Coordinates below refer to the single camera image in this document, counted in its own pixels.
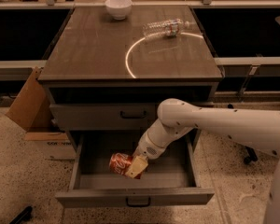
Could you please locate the black bar bottom left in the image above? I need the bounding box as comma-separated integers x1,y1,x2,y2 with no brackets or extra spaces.
9,206,33,224

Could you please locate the white bowl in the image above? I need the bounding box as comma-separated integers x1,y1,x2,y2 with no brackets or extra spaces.
105,0,133,20

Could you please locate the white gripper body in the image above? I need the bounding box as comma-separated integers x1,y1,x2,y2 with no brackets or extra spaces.
133,133,165,160

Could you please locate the red coke can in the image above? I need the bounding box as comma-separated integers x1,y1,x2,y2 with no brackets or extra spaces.
109,153,133,176

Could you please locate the brown cardboard sheet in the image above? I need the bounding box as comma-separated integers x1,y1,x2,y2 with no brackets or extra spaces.
6,67,52,132

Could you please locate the open middle drawer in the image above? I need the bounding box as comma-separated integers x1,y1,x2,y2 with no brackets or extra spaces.
56,130,214,208

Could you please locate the grey drawer cabinet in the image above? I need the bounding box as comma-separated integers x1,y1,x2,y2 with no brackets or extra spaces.
37,5,224,209

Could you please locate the black chair leg with caster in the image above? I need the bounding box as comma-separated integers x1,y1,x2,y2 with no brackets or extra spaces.
244,147,258,165

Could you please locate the closed top drawer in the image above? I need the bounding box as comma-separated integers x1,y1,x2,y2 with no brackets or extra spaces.
50,103,158,131

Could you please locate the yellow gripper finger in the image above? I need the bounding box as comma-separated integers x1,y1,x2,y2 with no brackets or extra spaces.
125,155,148,179

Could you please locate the clear plastic water bottle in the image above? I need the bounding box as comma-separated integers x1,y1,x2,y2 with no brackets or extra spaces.
142,19,190,39

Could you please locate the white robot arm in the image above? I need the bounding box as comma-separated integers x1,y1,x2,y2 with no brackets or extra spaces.
127,99,280,224

